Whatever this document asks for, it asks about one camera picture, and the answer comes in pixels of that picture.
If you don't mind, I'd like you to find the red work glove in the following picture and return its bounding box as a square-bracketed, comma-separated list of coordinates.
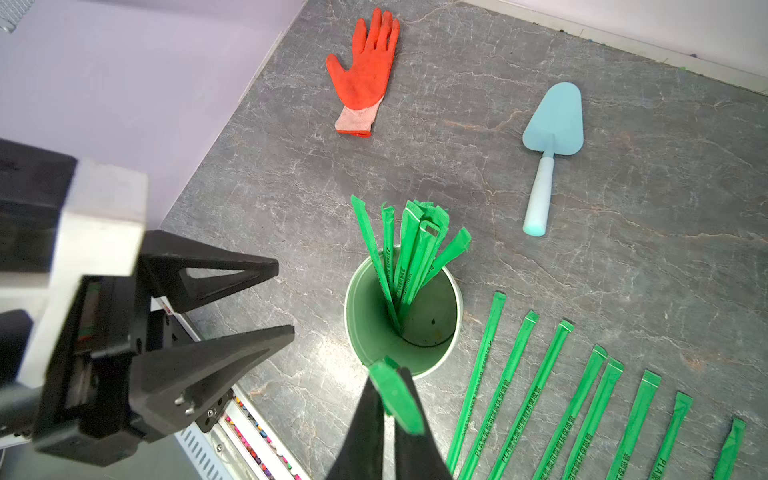
[326, 7, 400, 138]

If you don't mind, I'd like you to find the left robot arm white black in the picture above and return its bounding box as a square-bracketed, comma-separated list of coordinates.
[1, 140, 295, 467]

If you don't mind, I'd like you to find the light green metal cup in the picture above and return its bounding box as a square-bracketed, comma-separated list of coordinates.
[344, 259, 464, 379]

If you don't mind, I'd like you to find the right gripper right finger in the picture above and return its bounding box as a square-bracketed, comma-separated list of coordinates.
[395, 367, 452, 480]

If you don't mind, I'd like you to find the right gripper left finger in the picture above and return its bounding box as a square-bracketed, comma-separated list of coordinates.
[327, 379, 384, 480]

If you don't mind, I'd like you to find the aluminium front rail frame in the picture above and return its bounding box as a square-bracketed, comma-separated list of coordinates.
[175, 385, 311, 480]

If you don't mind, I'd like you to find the green straw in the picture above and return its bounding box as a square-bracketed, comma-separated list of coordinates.
[648, 391, 694, 480]
[563, 357, 624, 480]
[712, 417, 746, 480]
[606, 370, 662, 480]
[532, 345, 608, 480]
[368, 361, 426, 436]
[458, 310, 539, 480]
[488, 319, 574, 480]
[446, 291, 506, 474]

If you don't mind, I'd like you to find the bundle of green wrapped straws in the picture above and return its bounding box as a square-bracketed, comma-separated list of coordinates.
[350, 196, 472, 333]

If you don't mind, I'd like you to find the light blue garden trowel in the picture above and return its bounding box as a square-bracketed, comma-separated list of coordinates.
[522, 82, 584, 237]

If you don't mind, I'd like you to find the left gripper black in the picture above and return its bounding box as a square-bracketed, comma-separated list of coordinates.
[32, 230, 295, 466]

